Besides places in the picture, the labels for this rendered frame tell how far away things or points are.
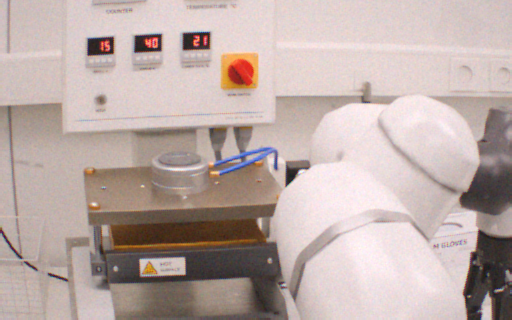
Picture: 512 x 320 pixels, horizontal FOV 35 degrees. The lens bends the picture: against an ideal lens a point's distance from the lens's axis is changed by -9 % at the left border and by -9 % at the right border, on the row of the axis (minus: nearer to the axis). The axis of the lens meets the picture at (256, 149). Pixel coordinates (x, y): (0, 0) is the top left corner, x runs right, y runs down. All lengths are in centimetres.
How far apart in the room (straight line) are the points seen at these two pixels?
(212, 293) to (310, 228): 70
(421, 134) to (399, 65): 106
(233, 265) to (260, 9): 39
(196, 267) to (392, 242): 60
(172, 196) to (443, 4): 86
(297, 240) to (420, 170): 14
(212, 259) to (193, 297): 16
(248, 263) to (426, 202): 49
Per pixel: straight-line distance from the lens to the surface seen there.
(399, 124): 72
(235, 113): 134
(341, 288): 58
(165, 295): 131
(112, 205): 115
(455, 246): 174
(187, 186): 119
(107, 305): 112
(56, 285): 176
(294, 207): 65
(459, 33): 185
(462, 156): 72
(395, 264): 58
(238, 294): 131
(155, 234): 119
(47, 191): 181
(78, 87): 131
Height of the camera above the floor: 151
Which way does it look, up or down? 17 degrees down
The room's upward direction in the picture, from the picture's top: 1 degrees clockwise
